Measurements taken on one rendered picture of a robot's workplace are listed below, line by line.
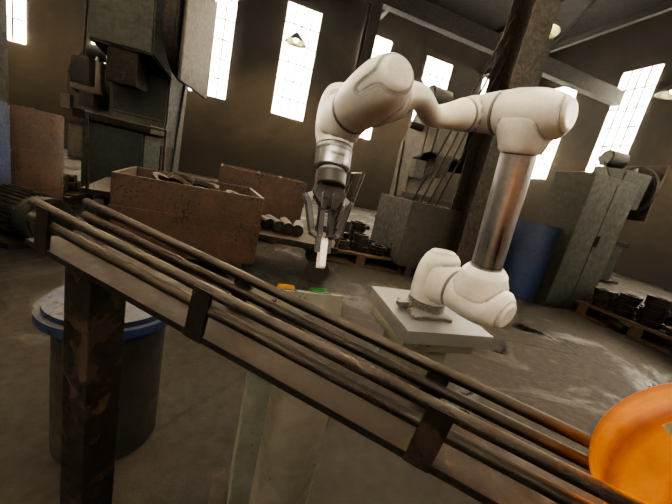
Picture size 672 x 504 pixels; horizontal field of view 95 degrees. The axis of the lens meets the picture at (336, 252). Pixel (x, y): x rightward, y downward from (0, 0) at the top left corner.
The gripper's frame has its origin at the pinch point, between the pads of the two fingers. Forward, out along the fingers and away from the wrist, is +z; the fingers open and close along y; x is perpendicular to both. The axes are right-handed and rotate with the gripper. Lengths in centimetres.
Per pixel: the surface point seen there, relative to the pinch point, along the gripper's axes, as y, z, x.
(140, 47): -157, -244, 331
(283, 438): -6.7, 35.2, -13.0
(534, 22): 203, -243, 120
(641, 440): 10, 16, -55
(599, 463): 10, 19, -53
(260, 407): -8.7, 37.4, 6.5
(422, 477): 48, 66, 21
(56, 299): -59, 18, 25
